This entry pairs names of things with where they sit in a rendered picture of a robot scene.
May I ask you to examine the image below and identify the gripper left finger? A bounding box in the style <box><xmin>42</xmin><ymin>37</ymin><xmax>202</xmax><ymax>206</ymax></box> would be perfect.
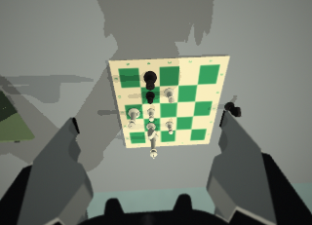
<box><xmin>0</xmin><ymin>117</ymin><xmax>94</xmax><ymax>225</ymax></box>

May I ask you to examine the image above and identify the green and cream chessboard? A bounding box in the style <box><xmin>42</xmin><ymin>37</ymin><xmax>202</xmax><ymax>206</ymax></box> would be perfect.
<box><xmin>109</xmin><ymin>56</ymin><xmax>230</xmax><ymax>148</ymax></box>

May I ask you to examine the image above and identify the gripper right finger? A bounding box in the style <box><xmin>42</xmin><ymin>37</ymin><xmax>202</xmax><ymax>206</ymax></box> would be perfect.
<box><xmin>207</xmin><ymin>110</ymin><xmax>312</xmax><ymax>225</ymax></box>

